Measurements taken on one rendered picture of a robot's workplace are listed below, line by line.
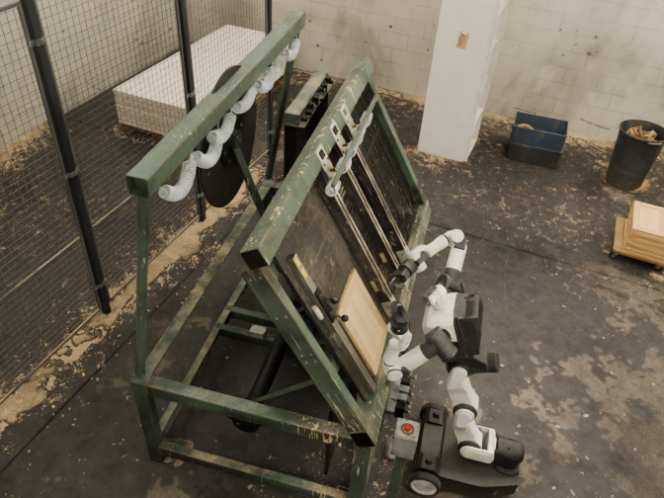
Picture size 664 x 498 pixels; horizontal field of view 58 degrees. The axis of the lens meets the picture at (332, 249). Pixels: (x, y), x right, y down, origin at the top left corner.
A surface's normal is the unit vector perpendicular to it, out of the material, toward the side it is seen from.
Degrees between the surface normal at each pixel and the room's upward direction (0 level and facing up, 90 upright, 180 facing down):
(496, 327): 0
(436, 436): 0
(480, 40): 90
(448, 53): 90
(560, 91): 90
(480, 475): 0
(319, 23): 90
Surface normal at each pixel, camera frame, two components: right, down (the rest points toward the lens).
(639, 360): 0.05, -0.77
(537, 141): -0.32, 0.59
